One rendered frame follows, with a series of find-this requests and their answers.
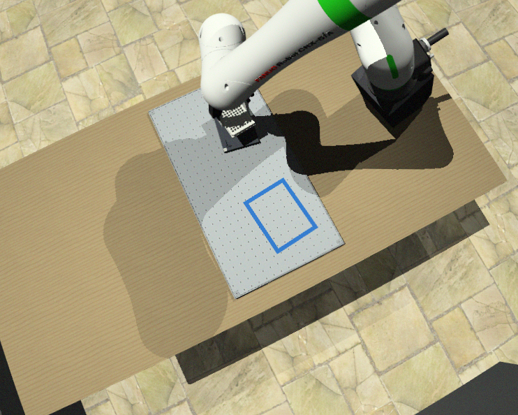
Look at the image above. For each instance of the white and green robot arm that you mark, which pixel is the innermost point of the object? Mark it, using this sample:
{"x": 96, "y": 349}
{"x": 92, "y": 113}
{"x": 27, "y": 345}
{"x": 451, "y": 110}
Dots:
{"x": 381, "y": 38}

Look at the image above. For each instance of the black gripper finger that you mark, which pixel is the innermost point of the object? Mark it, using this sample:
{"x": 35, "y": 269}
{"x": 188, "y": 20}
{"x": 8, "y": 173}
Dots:
{"x": 246, "y": 103}
{"x": 216, "y": 114}

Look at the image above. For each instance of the blue tape outline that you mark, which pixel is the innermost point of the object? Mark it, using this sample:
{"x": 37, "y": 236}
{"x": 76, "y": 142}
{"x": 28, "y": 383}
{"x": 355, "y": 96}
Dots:
{"x": 278, "y": 250}

